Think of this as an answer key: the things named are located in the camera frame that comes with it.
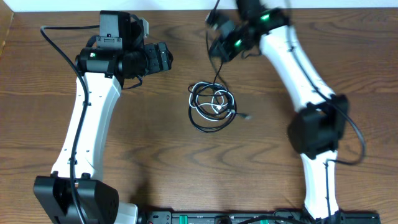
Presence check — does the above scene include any white USB cable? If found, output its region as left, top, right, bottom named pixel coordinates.
left=188, top=82, right=234, bottom=122

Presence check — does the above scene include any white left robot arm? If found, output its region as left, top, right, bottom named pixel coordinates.
left=33, top=37, right=173, bottom=223

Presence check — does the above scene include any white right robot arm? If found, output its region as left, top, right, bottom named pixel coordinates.
left=206, top=1, right=366, bottom=223

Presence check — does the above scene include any thick black cable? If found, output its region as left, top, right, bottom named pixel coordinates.
left=187, top=30, right=238, bottom=134

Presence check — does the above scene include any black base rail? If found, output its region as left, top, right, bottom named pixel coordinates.
left=136, top=209, right=381, bottom=224

